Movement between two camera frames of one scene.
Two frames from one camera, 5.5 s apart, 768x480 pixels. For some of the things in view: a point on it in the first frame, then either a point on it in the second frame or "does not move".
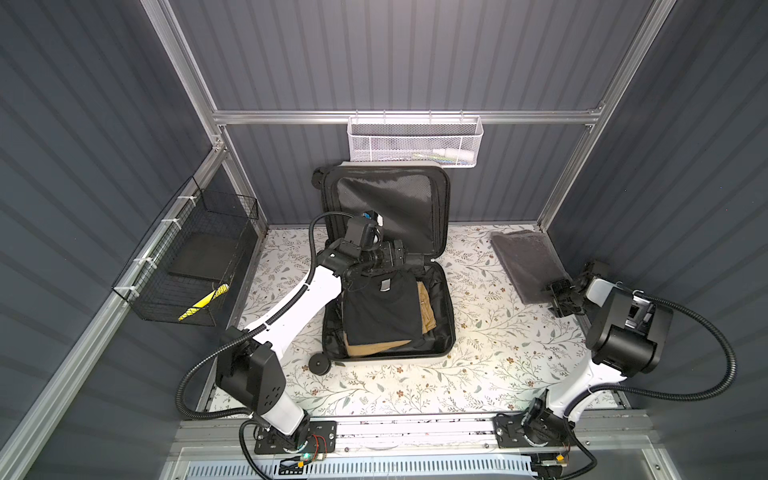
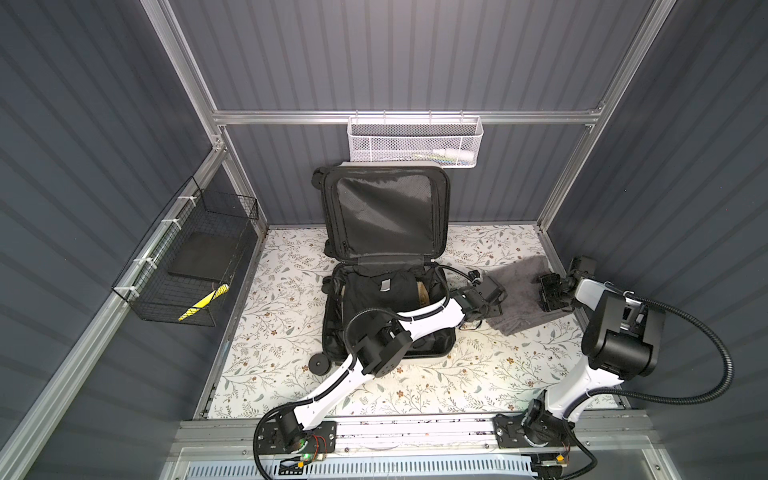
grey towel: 529,261 → 523,304
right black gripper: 558,288 does not move
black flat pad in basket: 206,254 does not move
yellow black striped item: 207,300 does not move
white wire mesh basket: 451,141 does not move
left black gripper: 399,255 → 496,309
